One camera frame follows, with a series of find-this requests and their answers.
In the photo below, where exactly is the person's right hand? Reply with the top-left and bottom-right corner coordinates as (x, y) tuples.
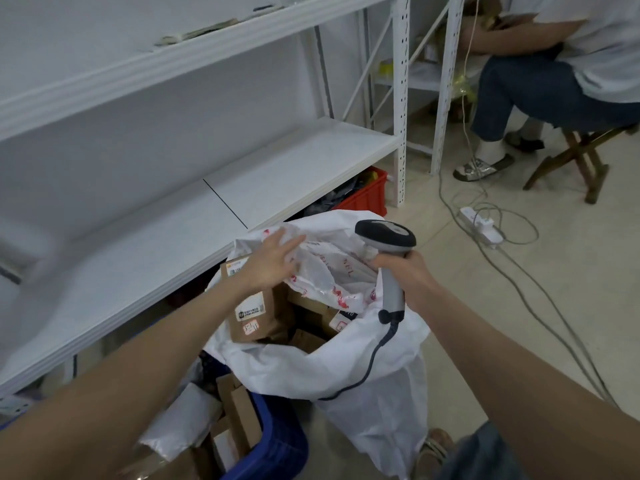
(369, 250), (443, 313)

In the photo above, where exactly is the person's left hand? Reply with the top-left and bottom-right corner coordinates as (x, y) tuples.
(235, 227), (307, 295)

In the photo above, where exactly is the tall brown box handwritten sticker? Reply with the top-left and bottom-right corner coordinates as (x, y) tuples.
(219, 254), (291, 343)

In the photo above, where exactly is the white red-print mailer bag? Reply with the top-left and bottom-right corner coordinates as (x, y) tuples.
(259, 227), (381, 313)

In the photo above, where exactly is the brown box red-outlined sticker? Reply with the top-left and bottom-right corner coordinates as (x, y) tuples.
(322, 307), (359, 335)

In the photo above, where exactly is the white woven sack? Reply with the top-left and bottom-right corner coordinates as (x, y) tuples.
(202, 209), (431, 478)

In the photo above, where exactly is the pile of parcels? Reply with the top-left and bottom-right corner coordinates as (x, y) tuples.
(119, 372), (263, 480)

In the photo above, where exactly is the blue plastic crate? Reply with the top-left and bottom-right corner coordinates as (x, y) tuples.
(0, 354), (310, 480)

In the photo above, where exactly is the person's right forearm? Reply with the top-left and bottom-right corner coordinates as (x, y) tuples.
(415, 294), (640, 480)

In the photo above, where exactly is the person's left forearm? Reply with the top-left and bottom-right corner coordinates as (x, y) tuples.
(0, 279), (251, 480)

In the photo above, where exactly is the person's sandal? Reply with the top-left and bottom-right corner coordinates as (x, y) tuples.
(412, 427), (455, 480)

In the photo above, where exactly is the white power strip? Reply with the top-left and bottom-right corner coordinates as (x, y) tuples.
(459, 206), (505, 248)

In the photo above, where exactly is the white power adapter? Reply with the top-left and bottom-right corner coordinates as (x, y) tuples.
(475, 217), (503, 241)

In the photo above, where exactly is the red plastic crate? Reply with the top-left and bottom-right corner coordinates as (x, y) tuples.
(332, 167), (389, 218)

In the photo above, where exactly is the white metal shelf rack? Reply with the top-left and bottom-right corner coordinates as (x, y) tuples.
(342, 0), (469, 175)
(0, 0), (411, 398)

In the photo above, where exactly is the wooden chair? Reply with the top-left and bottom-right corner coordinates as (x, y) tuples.
(522, 123), (640, 205)

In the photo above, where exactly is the black scanner cable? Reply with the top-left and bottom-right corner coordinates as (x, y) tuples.
(317, 319), (401, 401)

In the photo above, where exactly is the grey floor cable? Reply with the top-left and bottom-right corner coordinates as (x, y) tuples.
(437, 169), (621, 411)

